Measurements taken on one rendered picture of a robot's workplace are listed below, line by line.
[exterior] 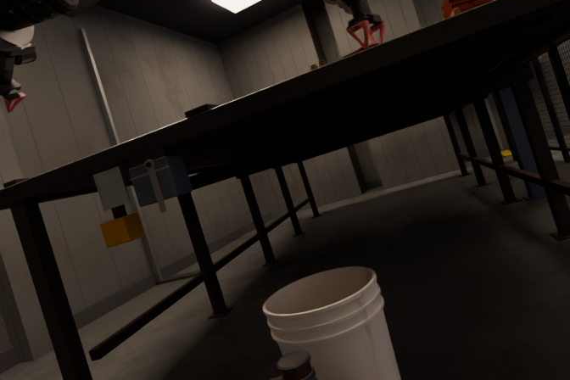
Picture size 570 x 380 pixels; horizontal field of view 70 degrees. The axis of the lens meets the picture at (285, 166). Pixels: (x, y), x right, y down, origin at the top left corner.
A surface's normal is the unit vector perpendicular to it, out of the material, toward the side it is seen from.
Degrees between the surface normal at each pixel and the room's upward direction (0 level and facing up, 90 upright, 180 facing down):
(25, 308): 90
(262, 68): 90
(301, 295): 87
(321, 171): 90
